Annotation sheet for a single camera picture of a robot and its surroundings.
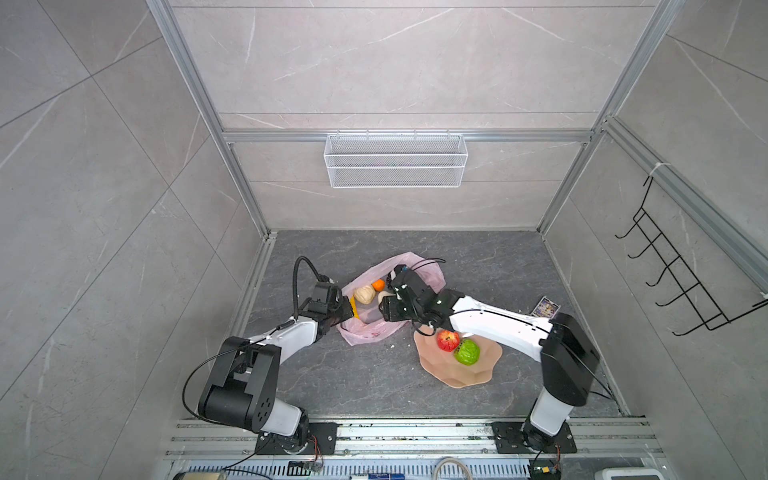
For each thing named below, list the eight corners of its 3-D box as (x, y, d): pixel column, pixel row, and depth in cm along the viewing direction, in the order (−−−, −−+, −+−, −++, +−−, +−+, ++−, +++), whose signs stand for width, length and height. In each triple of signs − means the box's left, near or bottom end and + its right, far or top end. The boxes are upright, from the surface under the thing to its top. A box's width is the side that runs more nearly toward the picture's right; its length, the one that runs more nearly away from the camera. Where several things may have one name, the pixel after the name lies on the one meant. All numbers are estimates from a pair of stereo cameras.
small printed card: (530, 314, 99) (533, 310, 97) (540, 298, 103) (543, 295, 101) (548, 325, 96) (552, 322, 94) (558, 309, 100) (561, 305, 98)
